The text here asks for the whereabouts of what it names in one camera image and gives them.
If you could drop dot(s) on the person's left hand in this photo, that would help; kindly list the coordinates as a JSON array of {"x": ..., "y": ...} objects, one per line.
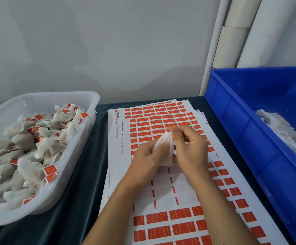
[{"x": 144, "y": 164}]

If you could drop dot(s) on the person's right hand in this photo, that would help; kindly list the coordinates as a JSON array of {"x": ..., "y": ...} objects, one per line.
[{"x": 192, "y": 153}]

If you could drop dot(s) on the person's left thumb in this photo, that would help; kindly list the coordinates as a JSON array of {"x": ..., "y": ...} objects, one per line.
[{"x": 160, "y": 148}]

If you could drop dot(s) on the person's right thumb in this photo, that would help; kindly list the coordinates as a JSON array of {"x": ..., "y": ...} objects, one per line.
[{"x": 179, "y": 140}]

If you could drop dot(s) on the white unlabelled tea bag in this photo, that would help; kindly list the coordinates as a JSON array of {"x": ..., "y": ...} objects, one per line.
[{"x": 164, "y": 160}]

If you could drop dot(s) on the person's left forearm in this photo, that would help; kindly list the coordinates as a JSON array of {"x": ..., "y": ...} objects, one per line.
[{"x": 107, "y": 216}]

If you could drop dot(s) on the person's right forearm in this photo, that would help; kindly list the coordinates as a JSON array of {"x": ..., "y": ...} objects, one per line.
[{"x": 221, "y": 214}]

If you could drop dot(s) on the blue plastic crate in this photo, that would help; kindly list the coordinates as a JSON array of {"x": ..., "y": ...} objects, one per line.
[{"x": 252, "y": 140}]

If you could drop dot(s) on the dark teal tablecloth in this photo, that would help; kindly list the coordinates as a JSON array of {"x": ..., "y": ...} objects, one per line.
[{"x": 81, "y": 201}]

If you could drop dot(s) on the clear plastic tub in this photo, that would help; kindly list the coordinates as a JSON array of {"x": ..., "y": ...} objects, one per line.
[{"x": 68, "y": 176}]

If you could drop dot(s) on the thin white pipe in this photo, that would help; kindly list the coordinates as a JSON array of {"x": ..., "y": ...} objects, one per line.
[{"x": 214, "y": 43}]

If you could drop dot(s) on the pile of plain white bags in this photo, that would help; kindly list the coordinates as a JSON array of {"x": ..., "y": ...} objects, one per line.
[{"x": 283, "y": 130}]

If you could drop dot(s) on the white paper roll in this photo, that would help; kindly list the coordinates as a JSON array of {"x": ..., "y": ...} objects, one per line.
[
  {"x": 265, "y": 33},
  {"x": 233, "y": 43}
]

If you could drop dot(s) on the pile of red-tagged tea bags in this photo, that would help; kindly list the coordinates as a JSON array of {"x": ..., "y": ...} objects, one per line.
[{"x": 25, "y": 155}]

